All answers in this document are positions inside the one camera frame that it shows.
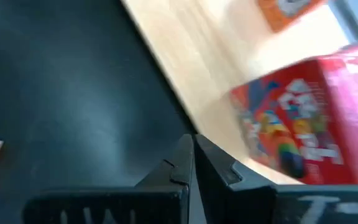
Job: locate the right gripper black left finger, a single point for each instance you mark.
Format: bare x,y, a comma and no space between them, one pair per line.
120,205

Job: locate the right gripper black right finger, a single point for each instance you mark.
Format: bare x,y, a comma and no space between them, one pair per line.
259,205

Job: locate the red Froot Loops cereal box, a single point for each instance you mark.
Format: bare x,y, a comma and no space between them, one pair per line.
306,124

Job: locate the orange Mini Wheats cereal box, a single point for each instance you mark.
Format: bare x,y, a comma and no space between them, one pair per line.
284,15

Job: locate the light wooden shelf board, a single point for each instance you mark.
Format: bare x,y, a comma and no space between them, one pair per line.
204,62

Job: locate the black metal shelf frame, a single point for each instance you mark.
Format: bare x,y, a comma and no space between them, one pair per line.
350,18

